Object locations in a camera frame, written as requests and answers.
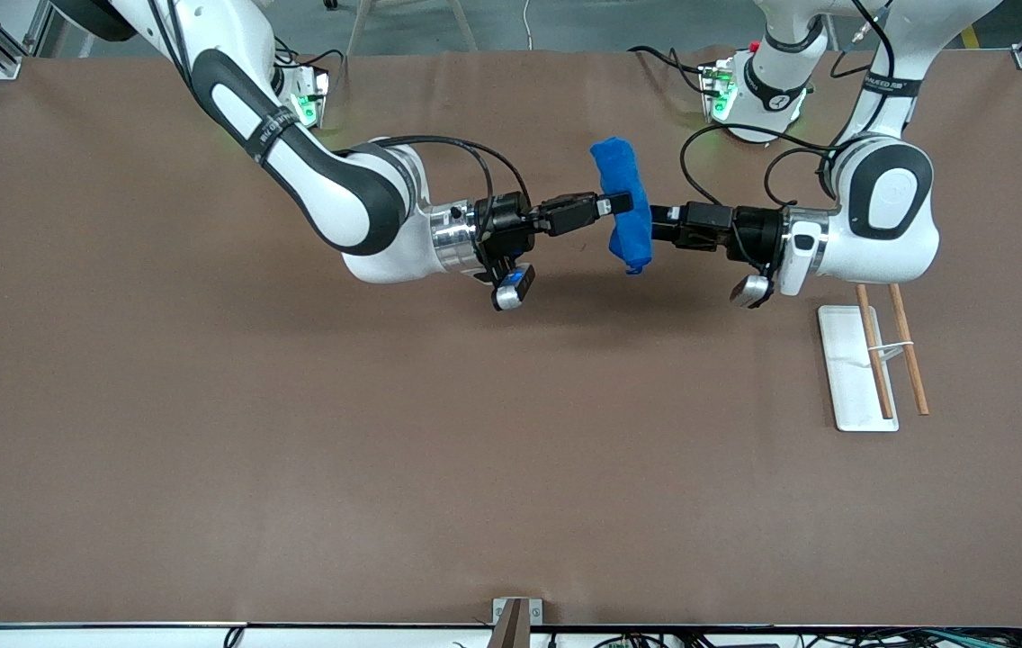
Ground blue towel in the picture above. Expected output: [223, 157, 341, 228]
[589, 136, 655, 276]

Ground right arm base control box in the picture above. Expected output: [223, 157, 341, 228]
[289, 67, 333, 130]

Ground left arm base control box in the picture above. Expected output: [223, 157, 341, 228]
[697, 60, 740, 123]

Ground white towel rack base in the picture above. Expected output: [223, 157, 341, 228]
[817, 304, 901, 434]

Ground wooden stool legs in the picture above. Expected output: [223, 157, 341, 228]
[344, 0, 481, 58]

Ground brown table cover sheet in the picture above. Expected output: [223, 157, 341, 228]
[0, 47, 1022, 628]

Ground short black left arm cable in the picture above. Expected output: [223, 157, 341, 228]
[762, 147, 838, 209]

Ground long black left arm cable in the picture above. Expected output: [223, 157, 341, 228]
[678, 121, 838, 210]

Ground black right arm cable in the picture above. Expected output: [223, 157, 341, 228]
[349, 134, 535, 217]

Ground black left base cable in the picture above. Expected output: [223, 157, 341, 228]
[626, 44, 713, 96]

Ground black base cable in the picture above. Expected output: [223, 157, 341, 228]
[626, 44, 713, 96]
[273, 37, 347, 92]

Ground black right base cable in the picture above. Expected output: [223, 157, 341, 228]
[273, 37, 347, 92]

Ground table edge camera bracket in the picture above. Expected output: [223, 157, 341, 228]
[490, 596, 545, 648]

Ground tangled cable bundle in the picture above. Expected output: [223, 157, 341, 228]
[547, 625, 1022, 648]

